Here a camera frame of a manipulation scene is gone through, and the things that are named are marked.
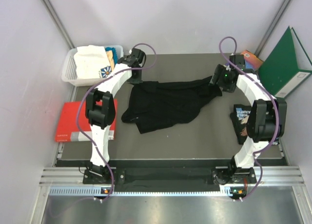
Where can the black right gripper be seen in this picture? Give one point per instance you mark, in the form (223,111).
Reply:
(220,71)

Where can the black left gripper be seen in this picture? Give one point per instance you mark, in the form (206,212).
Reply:
(136,80)

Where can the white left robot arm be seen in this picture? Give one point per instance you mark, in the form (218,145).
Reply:
(100,108)

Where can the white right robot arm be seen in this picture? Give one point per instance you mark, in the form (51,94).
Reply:
(253,90)

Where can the blue t-shirt in basket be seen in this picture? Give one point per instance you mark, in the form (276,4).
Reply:
(115,53)

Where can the cream t-shirt in basket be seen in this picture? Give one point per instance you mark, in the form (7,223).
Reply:
(110,57)

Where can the blue orange book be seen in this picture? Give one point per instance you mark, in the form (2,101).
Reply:
(252,62)

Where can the folded black printed t-shirt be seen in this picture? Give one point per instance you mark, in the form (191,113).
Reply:
(240,121)

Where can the white t-shirt with flower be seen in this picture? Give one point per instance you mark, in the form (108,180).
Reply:
(92,62)

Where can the green binder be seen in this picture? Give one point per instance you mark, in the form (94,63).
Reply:
(287,66)

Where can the white plastic laundry basket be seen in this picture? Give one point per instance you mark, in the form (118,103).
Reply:
(69,69)

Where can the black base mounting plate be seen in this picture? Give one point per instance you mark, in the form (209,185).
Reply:
(168,176)

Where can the aluminium rail frame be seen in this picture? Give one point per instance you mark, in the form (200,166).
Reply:
(278,196)

